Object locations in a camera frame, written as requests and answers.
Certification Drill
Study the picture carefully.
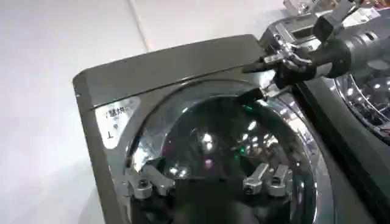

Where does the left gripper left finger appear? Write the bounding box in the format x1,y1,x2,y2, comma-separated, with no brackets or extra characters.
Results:
121,164,177,200

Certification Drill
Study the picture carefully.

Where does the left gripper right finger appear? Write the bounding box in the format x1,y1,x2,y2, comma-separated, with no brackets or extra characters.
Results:
242,163,294,198

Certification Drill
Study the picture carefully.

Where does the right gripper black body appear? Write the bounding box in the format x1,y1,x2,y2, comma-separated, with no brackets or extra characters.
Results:
273,59,318,89

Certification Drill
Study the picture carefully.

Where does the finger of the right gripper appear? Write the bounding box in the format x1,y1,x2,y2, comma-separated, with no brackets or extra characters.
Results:
236,83,294,106
241,33,313,74

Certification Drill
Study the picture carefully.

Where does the round glass dryer door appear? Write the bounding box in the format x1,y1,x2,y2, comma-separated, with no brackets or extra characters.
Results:
124,80,336,224
333,69,390,144

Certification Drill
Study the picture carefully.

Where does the white label sticker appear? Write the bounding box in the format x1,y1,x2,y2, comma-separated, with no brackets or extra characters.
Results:
94,96,141,150

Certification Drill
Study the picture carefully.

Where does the grey dryer with white label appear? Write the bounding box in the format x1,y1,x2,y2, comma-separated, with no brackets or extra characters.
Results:
72,33,390,224

